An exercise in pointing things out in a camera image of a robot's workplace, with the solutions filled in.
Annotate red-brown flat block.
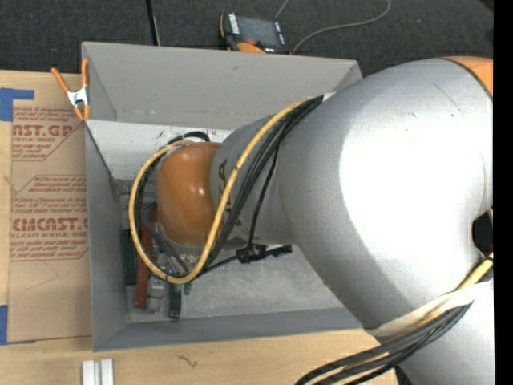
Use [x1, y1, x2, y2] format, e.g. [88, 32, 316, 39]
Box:
[133, 209, 158, 309]

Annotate dark green flat block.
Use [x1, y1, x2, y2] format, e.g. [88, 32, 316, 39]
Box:
[121, 228, 138, 286]

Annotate grey metal bin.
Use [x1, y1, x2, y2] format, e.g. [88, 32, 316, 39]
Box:
[81, 41, 365, 353]

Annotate brown cardboard board, red print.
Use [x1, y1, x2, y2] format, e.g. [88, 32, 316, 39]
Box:
[0, 69, 94, 347]

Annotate black cylinder on white bracket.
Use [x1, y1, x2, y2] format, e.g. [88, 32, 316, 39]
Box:
[235, 243, 293, 265]

